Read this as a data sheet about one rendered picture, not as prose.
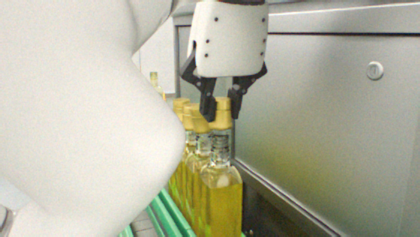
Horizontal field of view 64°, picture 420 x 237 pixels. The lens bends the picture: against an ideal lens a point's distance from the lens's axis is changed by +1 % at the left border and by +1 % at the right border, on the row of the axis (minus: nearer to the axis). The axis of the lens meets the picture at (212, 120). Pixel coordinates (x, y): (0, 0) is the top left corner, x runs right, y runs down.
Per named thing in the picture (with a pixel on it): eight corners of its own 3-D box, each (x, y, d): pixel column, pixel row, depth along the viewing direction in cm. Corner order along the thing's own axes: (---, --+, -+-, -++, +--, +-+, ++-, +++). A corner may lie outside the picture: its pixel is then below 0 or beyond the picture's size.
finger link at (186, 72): (217, 25, 44) (232, 59, 47) (168, 57, 43) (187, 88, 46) (221, 27, 43) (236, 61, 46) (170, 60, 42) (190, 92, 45)
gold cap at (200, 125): (218, 129, 55) (213, 104, 53) (199, 136, 54) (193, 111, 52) (209, 123, 58) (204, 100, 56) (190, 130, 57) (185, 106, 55)
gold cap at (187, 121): (204, 129, 60) (204, 106, 59) (186, 132, 59) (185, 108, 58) (196, 124, 64) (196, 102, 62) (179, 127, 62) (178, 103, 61)
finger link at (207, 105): (209, 72, 48) (205, 112, 51) (188, 73, 46) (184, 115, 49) (218, 80, 45) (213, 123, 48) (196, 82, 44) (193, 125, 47)
